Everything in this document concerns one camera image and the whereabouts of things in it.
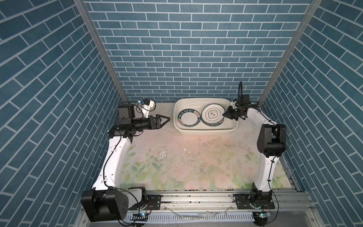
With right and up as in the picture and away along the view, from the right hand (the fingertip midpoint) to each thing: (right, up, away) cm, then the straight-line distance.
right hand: (224, 114), depth 100 cm
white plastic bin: (+5, -9, +5) cm, 12 cm away
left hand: (-36, -3, -29) cm, 47 cm away
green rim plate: (-26, -3, +9) cm, 27 cm away
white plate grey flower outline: (-8, 0, +5) cm, 9 cm away
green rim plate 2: (-6, -8, +4) cm, 11 cm away
